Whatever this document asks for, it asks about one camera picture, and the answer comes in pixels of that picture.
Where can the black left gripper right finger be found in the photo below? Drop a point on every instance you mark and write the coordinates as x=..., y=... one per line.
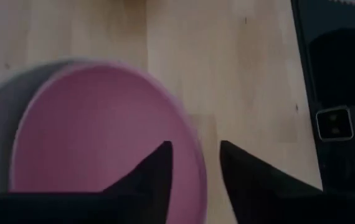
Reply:
x=258, y=196

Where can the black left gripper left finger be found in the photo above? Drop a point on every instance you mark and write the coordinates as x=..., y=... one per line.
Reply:
x=146, y=199

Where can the large lilac pink bowl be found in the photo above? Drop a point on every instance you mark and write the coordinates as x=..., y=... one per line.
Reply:
x=96, y=130

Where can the silver frame bracket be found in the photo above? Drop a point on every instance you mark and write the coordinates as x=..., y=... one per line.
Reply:
x=334, y=124

